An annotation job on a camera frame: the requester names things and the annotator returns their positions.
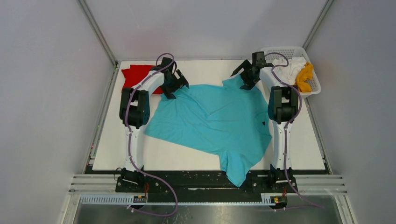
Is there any teal t-shirt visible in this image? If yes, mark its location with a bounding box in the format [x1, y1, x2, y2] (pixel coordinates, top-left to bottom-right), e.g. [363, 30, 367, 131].
[145, 77, 272, 187]

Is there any yellow crumpled t-shirt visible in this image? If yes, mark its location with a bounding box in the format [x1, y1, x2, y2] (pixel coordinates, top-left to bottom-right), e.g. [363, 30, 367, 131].
[295, 62, 314, 93]

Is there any white crumpled t-shirt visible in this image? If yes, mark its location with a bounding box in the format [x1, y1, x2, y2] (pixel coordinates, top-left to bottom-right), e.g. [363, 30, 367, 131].
[272, 56, 307, 85]

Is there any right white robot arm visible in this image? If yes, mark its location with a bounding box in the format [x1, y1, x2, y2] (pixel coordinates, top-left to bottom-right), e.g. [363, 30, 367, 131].
[232, 51, 302, 192]

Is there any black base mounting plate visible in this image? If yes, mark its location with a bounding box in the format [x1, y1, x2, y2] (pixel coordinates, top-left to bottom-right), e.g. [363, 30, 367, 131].
[115, 169, 298, 193]

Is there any white slotted cable duct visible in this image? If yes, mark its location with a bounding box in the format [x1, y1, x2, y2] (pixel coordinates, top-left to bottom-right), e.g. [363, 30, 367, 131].
[79, 193, 288, 207]

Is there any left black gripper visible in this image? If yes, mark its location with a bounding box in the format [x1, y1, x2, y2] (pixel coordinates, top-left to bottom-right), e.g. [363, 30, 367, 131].
[160, 70, 188, 99]

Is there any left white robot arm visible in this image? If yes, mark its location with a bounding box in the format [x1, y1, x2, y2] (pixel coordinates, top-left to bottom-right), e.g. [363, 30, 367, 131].
[119, 53, 189, 173]

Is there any folded red t-shirt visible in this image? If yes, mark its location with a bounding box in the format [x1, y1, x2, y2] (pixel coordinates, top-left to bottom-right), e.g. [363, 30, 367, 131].
[121, 64, 154, 90]

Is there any white plastic laundry basket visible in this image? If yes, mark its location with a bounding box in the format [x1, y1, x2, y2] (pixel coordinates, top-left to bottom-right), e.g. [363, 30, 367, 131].
[261, 46, 321, 98]

